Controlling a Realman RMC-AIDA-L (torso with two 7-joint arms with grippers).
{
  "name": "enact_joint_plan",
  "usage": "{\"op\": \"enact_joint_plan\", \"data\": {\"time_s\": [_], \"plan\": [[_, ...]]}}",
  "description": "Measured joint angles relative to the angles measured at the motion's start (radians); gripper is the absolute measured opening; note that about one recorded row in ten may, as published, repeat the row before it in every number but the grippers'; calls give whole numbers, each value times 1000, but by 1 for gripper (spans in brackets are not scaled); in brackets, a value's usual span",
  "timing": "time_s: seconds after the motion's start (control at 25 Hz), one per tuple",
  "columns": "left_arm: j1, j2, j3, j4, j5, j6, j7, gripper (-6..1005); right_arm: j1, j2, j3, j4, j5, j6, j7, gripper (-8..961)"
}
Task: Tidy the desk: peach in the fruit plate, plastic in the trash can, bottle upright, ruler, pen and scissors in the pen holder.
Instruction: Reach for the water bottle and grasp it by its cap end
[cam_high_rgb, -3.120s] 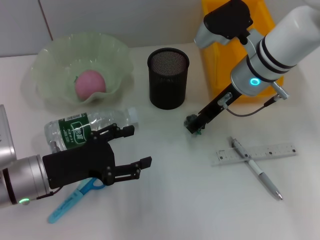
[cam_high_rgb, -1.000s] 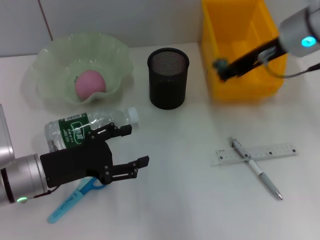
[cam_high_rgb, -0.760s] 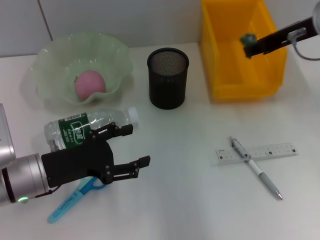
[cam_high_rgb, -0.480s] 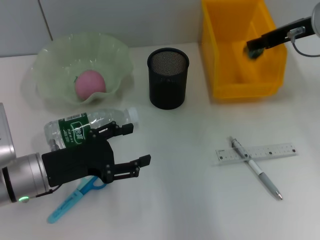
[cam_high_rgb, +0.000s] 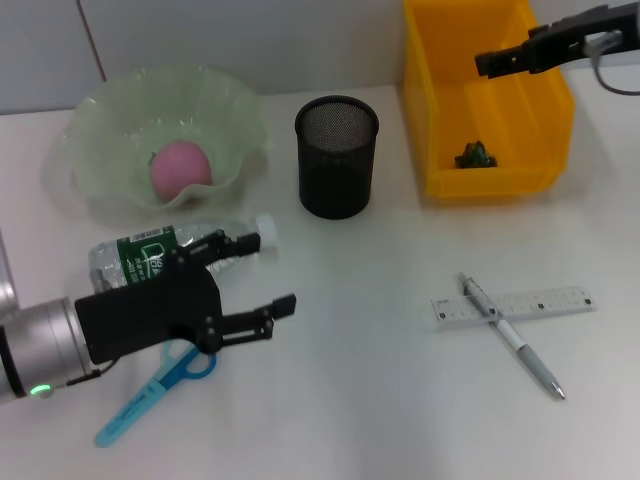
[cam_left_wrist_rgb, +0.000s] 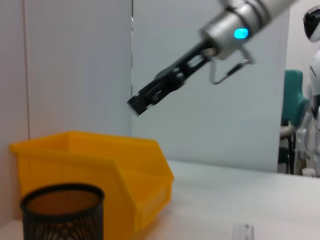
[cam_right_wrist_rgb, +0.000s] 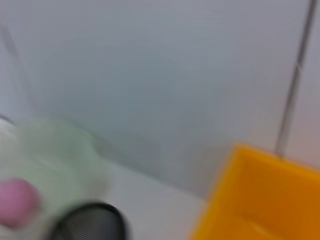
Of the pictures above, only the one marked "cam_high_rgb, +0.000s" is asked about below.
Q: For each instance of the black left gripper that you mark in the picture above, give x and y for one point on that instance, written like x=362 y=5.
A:
x=150 y=315

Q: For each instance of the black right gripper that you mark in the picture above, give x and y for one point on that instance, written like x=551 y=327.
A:
x=560 y=42

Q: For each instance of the clear water bottle green label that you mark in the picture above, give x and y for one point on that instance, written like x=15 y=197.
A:
x=145 y=257

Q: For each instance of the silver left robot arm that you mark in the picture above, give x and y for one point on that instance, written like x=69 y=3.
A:
x=45 y=345

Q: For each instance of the black mesh pen holder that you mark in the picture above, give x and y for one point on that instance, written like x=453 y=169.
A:
x=335 y=170

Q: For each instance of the blue scissors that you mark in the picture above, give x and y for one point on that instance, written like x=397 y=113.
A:
x=135 y=400

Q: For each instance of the green glass fruit bowl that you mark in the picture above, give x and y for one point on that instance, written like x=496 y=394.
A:
x=115 y=115

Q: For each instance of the clear plastic ruler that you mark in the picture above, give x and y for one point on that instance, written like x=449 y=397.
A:
x=540 y=302

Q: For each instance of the white grey pen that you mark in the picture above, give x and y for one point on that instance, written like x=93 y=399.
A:
x=510 y=334

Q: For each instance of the yellow plastic bin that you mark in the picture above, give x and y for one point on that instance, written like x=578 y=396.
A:
x=450 y=100

